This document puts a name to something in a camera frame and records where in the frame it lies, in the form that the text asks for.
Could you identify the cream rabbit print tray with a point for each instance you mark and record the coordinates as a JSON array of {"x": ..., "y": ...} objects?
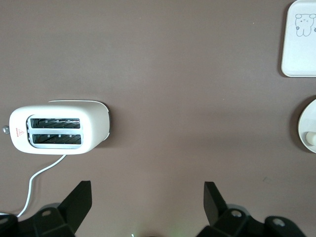
[{"x": 300, "y": 59}]

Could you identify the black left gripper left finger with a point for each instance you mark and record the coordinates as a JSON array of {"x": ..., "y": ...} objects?
[{"x": 74, "y": 209}]

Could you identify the pale steamed bun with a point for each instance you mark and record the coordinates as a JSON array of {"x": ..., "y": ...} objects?
[{"x": 311, "y": 138}]

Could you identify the white two-slot toaster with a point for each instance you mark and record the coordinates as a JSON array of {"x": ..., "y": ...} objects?
[{"x": 93, "y": 128}]

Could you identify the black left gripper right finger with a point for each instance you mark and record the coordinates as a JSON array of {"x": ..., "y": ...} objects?
[{"x": 217, "y": 209}]

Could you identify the brown table cover mat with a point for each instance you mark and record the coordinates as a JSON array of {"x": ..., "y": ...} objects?
[{"x": 172, "y": 86}]

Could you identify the cream round plate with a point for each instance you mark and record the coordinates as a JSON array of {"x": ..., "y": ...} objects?
[{"x": 304, "y": 121}]

